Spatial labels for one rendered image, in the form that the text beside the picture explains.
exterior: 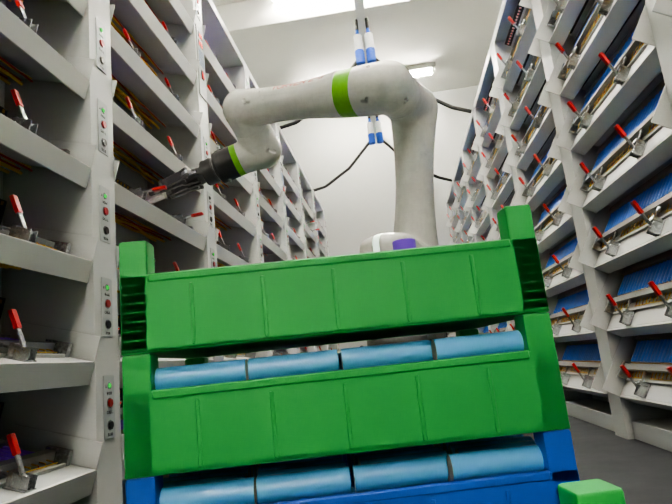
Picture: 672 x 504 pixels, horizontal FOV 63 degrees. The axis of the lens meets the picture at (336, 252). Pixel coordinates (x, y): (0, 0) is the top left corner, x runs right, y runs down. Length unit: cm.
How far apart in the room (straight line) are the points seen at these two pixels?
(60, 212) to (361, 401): 99
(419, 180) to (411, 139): 11
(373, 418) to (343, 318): 7
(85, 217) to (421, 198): 77
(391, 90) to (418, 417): 99
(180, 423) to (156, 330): 6
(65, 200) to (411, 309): 99
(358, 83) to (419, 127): 21
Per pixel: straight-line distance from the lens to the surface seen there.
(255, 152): 157
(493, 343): 41
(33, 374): 105
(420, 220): 138
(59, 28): 147
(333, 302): 39
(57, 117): 137
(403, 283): 40
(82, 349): 121
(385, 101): 131
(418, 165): 141
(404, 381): 39
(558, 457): 42
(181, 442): 40
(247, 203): 263
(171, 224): 164
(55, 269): 113
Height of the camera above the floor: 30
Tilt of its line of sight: 11 degrees up
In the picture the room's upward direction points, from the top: 6 degrees counter-clockwise
